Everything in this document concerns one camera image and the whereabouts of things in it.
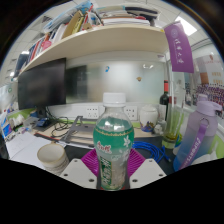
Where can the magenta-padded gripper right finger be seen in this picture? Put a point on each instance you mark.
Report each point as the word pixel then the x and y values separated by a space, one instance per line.
pixel 146 173

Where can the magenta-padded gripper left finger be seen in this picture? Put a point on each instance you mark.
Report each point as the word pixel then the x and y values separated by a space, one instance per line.
pixel 78 173

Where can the green-labelled clear drink bottle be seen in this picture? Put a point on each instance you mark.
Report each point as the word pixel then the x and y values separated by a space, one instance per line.
pixel 113 146

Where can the large purple water bottle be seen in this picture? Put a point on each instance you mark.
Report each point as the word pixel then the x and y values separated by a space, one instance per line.
pixel 196 133

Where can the black desk mat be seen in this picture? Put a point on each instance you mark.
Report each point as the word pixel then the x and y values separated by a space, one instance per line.
pixel 75 151

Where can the white cup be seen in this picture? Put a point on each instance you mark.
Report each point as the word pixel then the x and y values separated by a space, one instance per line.
pixel 53 158

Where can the grey metal laptop stand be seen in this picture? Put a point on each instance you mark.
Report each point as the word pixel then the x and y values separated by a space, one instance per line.
pixel 78 131

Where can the green glass vase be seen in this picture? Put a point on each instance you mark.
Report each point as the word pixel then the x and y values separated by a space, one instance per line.
pixel 170 136

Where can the white ceramic jar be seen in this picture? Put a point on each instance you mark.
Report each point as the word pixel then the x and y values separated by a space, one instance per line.
pixel 148 118

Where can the white paper sheets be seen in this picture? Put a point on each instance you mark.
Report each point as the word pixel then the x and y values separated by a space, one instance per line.
pixel 23 148

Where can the small blue device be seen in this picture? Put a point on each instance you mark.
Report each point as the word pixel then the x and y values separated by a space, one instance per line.
pixel 43 122

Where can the dark wine bottle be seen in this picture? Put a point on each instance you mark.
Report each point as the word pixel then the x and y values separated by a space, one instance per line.
pixel 164 103

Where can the blue and white box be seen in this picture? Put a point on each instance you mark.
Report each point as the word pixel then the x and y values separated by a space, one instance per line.
pixel 6 128

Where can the black computer monitor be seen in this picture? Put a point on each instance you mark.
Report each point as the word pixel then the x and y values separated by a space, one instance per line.
pixel 41 85

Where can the group photo poster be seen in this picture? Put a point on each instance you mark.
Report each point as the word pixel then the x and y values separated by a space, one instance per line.
pixel 211 86

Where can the purple pennant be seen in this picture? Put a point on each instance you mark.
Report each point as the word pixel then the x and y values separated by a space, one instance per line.
pixel 180 48

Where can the beige shelf with books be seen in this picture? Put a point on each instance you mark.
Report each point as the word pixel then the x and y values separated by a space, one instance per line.
pixel 110 40

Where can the ceiling lights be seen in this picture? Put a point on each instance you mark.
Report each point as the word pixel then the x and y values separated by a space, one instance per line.
pixel 186 26

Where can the white wall socket panel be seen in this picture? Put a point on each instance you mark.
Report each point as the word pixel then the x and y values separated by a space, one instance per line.
pixel 131 112

